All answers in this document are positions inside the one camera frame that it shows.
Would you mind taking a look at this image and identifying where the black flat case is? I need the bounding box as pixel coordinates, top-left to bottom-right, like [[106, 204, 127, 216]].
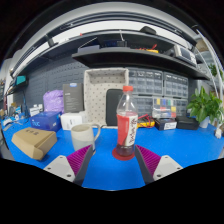
[[175, 115, 200, 131]]

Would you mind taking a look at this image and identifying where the blue cardboard box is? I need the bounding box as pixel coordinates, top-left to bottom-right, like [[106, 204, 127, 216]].
[[30, 110, 63, 133]]

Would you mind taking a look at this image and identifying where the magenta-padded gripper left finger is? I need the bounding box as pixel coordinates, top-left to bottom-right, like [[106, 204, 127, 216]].
[[43, 144, 95, 187]]

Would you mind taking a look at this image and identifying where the grey-white ceramic mug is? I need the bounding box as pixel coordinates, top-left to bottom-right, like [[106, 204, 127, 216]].
[[70, 123, 102, 153]]

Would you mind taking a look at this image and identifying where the purple plastic bag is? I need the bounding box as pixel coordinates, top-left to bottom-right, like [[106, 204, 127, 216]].
[[42, 89, 65, 114]]

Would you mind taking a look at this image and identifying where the green potted plant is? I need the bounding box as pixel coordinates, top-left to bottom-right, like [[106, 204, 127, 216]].
[[186, 86, 224, 129]]

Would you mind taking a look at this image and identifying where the yellow multimeter with red leads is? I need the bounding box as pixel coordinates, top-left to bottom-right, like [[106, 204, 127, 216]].
[[137, 113, 156, 129]]

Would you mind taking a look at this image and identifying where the white perforated tray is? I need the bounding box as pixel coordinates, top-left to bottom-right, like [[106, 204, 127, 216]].
[[83, 67, 130, 128]]

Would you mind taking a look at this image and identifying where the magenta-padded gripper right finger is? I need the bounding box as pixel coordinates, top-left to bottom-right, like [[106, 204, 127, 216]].
[[133, 144, 184, 185]]

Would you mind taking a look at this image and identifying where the flat round red coaster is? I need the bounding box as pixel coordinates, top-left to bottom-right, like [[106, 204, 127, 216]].
[[111, 146, 136, 162]]

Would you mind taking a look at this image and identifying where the black box with white label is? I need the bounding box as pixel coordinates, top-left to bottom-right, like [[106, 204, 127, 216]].
[[153, 117, 178, 131]]

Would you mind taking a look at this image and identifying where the black rounded speaker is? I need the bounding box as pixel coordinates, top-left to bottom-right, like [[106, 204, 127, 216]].
[[105, 88, 124, 127]]

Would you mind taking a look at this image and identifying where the clear red-capped drink bottle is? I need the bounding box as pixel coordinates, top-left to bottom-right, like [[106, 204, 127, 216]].
[[114, 85, 139, 158]]

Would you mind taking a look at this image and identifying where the dark grey upright box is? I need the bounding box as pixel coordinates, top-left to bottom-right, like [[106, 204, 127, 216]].
[[62, 82, 85, 114]]

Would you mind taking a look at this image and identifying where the black electronic device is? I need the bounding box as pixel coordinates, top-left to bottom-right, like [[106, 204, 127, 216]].
[[99, 39, 128, 48]]

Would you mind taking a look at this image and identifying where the brown cardboard box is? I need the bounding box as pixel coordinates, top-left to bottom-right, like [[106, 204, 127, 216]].
[[11, 127, 58, 161]]

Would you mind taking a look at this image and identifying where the grey small-parts drawer cabinet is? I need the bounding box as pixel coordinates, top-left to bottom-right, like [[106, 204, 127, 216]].
[[128, 68, 189, 118]]

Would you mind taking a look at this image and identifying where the black rounded pouch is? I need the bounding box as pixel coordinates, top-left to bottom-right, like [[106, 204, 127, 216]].
[[139, 25, 158, 36]]

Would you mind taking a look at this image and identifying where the yellow and red tool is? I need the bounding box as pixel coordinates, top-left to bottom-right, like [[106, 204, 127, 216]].
[[138, 43, 160, 54]]

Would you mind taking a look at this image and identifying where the dark grey lower wall shelf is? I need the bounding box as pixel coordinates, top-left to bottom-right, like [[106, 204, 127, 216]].
[[71, 46, 211, 81]]

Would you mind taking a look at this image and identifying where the small white device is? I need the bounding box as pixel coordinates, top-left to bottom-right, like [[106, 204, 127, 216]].
[[28, 103, 44, 118]]

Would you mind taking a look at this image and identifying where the grey flat box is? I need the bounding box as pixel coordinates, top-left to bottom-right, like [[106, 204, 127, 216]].
[[77, 44, 101, 53]]

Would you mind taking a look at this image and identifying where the dark grey long wall shelf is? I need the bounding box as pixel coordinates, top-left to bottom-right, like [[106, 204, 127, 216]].
[[9, 29, 198, 76]]

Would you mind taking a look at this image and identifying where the clear organiser with coloured parts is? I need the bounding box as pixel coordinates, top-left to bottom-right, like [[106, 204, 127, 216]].
[[152, 97, 178, 119]]

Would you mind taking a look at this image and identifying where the white bench instrument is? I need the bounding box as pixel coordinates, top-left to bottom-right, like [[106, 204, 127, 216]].
[[173, 44, 198, 66]]

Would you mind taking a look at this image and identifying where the teal tool case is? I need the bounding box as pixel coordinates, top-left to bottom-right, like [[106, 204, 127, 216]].
[[13, 75, 28, 87]]

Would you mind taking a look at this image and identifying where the white cardboard box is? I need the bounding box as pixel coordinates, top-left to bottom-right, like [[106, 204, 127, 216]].
[[60, 111, 87, 131]]

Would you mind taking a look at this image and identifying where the white shelf unit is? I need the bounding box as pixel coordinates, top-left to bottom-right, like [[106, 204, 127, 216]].
[[196, 29, 224, 134]]

